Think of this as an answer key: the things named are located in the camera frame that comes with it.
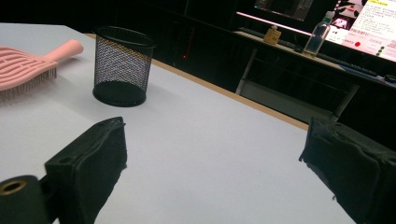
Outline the dark side desk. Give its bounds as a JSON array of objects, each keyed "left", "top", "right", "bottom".
[{"left": 232, "top": 27, "right": 396, "bottom": 125}]

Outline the black keyboard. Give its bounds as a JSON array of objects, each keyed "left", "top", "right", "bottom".
[{"left": 314, "top": 52, "right": 379, "bottom": 77}]

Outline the clear plastic bottle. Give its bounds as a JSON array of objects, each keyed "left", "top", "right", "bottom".
[{"left": 303, "top": 10, "right": 336, "bottom": 58}]

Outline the black mesh pen holder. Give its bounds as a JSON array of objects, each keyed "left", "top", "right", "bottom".
[{"left": 92, "top": 25, "right": 156, "bottom": 108}]

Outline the computer monitor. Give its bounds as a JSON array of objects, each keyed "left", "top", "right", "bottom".
[{"left": 323, "top": 0, "right": 396, "bottom": 63}]

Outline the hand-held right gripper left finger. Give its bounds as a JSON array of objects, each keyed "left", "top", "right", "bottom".
[{"left": 44, "top": 116, "right": 128, "bottom": 224}]

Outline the pink eraser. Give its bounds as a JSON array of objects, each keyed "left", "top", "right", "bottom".
[{"left": 0, "top": 38, "right": 85, "bottom": 102}]

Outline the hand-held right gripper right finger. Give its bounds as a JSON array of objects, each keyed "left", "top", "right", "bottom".
[{"left": 298, "top": 116, "right": 396, "bottom": 224}]

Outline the small yellow bottle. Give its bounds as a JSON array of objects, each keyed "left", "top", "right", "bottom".
[{"left": 262, "top": 24, "right": 282, "bottom": 46}]

